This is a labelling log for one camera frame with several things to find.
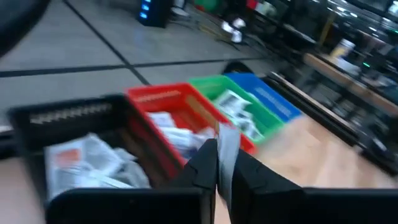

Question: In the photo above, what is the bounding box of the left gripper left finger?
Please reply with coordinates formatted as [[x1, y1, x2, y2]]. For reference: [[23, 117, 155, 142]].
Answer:
[[170, 138, 218, 224]]

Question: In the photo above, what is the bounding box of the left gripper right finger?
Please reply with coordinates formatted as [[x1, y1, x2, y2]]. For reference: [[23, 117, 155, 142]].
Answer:
[[230, 149, 304, 224]]

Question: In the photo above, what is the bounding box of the white alcohol pad packet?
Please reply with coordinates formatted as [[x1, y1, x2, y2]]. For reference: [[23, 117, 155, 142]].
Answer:
[[161, 126, 216, 159], [147, 111, 178, 129]]

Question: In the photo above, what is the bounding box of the white antiseptic towelette packet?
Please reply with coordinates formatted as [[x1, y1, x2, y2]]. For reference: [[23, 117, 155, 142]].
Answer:
[[214, 89, 252, 118], [234, 114, 265, 141]]

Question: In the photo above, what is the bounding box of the white red-print packet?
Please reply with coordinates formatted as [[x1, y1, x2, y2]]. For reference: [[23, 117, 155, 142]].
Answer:
[[45, 133, 125, 200]]

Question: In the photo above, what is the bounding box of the red plastic basket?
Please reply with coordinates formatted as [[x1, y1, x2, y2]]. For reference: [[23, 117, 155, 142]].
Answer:
[[124, 82, 257, 180]]

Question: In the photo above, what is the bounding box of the green plastic basket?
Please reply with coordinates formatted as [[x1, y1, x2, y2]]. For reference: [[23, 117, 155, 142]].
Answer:
[[188, 74, 285, 144]]

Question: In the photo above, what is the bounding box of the blue plastic basket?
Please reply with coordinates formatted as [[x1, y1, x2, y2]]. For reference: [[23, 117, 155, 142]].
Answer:
[[224, 72, 303, 124]]

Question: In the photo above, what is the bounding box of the wooden background table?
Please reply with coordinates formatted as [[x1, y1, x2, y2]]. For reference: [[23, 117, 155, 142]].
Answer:
[[303, 52, 398, 116]]

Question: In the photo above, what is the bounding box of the person's foot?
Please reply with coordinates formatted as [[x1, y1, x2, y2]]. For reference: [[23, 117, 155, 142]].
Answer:
[[231, 30, 244, 44], [220, 17, 246, 34]]

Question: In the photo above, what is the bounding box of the white background canister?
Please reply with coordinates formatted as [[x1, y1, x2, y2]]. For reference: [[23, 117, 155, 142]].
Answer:
[[330, 37, 356, 60]]

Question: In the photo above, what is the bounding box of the black computer tower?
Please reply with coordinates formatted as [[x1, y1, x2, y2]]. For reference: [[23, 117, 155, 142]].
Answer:
[[136, 0, 174, 29]]

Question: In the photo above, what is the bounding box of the black plastic basket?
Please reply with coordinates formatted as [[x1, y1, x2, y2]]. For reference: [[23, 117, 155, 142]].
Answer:
[[7, 95, 175, 203]]

